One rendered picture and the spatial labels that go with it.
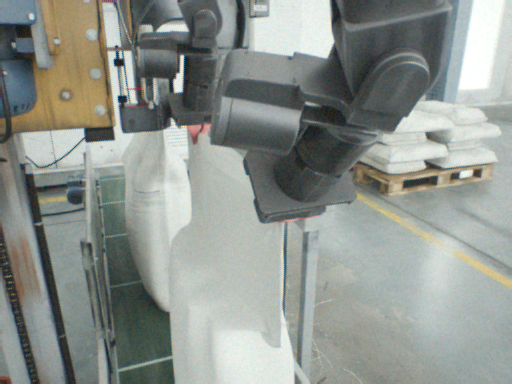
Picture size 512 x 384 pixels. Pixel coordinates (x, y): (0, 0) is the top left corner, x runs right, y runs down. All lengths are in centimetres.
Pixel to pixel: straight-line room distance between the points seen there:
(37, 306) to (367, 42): 101
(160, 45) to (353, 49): 48
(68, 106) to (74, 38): 13
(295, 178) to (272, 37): 436
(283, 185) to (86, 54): 60
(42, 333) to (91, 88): 62
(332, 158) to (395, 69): 9
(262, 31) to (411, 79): 440
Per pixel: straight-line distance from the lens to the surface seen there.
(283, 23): 475
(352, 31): 25
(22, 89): 73
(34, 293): 112
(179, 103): 77
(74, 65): 90
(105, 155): 374
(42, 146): 373
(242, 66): 29
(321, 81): 30
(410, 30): 26
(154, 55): 70
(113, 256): 176
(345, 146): 31
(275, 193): 38
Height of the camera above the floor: 119
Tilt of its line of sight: 21 degrees down
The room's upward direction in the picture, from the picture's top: straight up
